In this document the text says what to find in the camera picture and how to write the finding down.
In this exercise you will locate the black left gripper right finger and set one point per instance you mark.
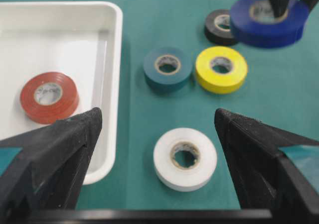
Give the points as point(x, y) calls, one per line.
point(271, 168)

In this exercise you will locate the blue tape roll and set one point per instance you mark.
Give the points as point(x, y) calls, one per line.
point(252, 22)

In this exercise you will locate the white tape roll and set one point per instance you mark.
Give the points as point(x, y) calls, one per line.
point(174, 175)

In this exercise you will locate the yellow tape roll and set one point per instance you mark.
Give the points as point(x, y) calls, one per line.
point(220, 69)

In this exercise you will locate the black tape roll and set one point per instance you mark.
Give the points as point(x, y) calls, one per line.
point(217, 28)

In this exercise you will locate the white plastic tray case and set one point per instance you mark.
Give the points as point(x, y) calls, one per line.
point(81, 39)

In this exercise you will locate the teal green tape roll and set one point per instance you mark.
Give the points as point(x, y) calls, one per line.
point(167, 69)

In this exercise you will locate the red orange tape roll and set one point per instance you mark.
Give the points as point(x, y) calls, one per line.
point(49, 97)

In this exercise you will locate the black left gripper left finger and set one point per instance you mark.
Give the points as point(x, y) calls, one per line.
point(44, 169)

